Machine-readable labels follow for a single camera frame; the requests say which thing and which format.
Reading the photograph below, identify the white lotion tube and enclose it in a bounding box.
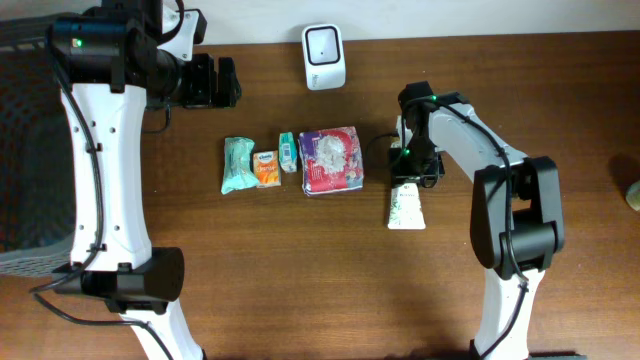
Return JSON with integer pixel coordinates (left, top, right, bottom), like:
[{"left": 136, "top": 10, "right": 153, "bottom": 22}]
[{"left": 387, "top": 116, "right": 426, "bottom": 230}]

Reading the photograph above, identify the light green wipes packet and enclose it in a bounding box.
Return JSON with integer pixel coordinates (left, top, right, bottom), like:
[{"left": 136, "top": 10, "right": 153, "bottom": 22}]
[{"left": 221, "top": 137, "right": 259, "bottom": 195}]

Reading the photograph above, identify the pink purple snack packet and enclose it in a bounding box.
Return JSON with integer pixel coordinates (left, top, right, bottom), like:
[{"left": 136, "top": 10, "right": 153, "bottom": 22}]
[{"left": 298, "top": 126, "right": 364, "bottom": 196}]

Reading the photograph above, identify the orange tissue pack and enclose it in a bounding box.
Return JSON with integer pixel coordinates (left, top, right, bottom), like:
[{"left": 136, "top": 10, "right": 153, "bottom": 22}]
[{"left": 253, "top": 150, "right": 281, "bottom": 188}]

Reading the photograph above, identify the teal tissue pack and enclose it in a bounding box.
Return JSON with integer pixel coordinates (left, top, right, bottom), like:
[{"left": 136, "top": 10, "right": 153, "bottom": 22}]
[{"left": 279, "top": 132, "right": 298, "bottom": 173}]

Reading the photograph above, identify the green lid jar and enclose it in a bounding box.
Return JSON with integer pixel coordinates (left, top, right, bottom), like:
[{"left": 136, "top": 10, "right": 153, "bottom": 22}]
[{"left": 625, "top": 181, "right": 640, "bottom": 212}]

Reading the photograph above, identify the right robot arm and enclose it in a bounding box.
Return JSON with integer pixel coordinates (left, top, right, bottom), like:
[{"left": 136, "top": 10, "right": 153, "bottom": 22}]
[{"left": 389, "top": 81, "right": 565, "bottom": 359}]

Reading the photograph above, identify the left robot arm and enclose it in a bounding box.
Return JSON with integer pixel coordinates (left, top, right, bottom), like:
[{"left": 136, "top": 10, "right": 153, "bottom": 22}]
[{"left": 45, "top": 1, "right": 242, "bottom": 359}]

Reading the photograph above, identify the white barcode scanner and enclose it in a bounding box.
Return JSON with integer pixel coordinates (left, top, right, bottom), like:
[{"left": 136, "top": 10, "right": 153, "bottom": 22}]
[{"left": 301, "top": 24, "right": 346, "bottom": 91}]

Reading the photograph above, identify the grey plastic mesh basket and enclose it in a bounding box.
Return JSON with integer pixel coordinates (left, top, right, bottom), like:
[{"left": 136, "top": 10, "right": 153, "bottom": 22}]
[{"left": 1, "top": 15, "right": 76, "bottom": 277}]

